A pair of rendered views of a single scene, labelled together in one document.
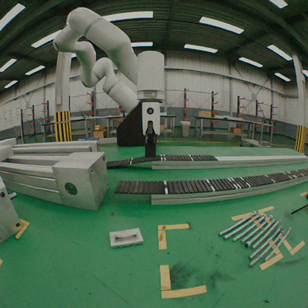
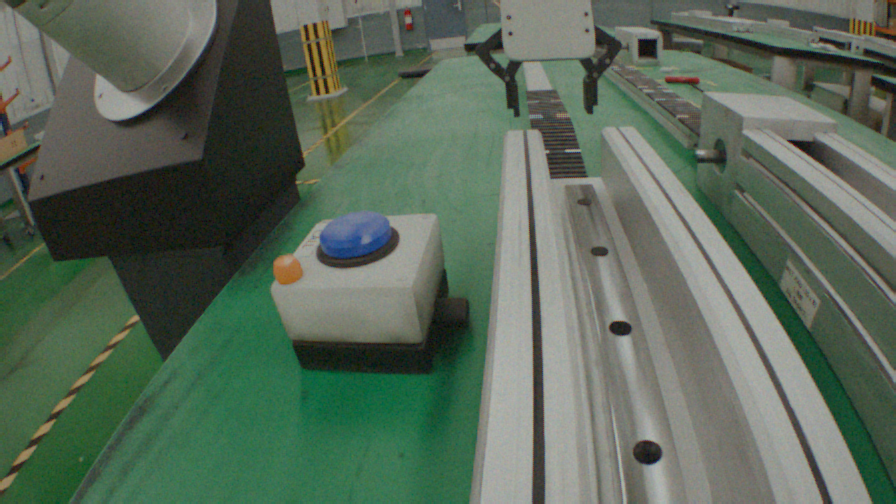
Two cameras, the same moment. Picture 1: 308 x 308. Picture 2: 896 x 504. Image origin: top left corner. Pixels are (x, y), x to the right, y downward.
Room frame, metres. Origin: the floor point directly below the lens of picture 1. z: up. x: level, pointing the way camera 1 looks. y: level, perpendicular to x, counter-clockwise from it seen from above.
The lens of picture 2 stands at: (0.49, 0.54, 0.96)
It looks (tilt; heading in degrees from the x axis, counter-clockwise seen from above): 30 degrees down; 282
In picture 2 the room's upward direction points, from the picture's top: 8 degrees counter-clockwise
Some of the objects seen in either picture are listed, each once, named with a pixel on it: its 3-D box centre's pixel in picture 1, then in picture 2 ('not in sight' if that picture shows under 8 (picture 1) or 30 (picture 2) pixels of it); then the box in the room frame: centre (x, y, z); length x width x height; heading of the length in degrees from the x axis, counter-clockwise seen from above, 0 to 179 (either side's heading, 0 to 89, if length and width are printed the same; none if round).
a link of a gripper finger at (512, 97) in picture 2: not in sight; (503, 87); (0.51, 0.01, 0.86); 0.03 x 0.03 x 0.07; 0
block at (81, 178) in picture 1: (85, 176); (752, 154); (0.28, 0.16, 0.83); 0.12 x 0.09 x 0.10; 0
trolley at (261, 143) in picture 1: (257, 134); not in sight; (3.35, -3.01, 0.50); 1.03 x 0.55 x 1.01; 6
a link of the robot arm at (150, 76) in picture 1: (150, 72); not in sight; (0.46, 0.01, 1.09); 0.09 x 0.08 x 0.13; 16
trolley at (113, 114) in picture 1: (103, 130); not in sight; (3.41, 1.24, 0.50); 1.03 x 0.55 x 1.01; 103
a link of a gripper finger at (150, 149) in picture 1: (150, 147); (598, 83); (0.40, 0.01, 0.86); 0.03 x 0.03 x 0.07; 0
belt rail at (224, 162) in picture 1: (263, 160); (534, 77); (0.46, -0.47, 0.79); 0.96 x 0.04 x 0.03; 90
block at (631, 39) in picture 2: not in sight; (637, 47); (0.15, -0.77, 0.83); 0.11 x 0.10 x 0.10; 4
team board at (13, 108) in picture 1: (9, 128); not in sight; (3.28, 5.50, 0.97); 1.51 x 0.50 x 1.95; 111
